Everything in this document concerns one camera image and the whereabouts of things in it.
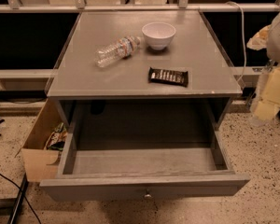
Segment clear plastic water bottle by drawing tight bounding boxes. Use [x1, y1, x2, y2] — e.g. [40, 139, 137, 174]
[94, 35, 141, 68]

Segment grey wooden nightstand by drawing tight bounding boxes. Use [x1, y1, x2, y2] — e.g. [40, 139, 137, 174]
[48, 11, 242, 130]

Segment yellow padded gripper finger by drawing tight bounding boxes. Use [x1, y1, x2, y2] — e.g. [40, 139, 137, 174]
[250, 65, 280, 125]
[246, 25, 271, 50]

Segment white cable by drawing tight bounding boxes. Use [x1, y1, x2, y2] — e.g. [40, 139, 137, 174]
[227, 1, 248, 83]

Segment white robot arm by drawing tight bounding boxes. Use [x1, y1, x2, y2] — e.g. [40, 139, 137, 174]
[246, 12, 280, 126]

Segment black floor bar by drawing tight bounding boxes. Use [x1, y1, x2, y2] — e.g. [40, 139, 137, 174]
[7, 175, 28, 224]

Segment metal drawer knob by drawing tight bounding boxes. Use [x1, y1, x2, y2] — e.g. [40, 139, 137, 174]
[144, 189, 152, 199]

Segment brown cardboard box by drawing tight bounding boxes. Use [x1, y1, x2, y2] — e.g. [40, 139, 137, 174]
[21, 100, 62, 183]

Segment black floor cable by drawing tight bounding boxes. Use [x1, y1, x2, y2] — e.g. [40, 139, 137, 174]
[0, 165, 42, 224]

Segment snack bags in box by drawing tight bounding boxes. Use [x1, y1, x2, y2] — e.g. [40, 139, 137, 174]
[45, 122, 67, 151]

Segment white ceramic bowl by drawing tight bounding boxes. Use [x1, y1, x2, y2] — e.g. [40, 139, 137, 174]
[142, 22, 176, 50]

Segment grey open top drawer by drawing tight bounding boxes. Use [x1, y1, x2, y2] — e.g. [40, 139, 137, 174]
[40, 102, 249, 201]

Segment dark snack bar wrapper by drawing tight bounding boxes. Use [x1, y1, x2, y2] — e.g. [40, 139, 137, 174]
[148, 67, 189, 87]

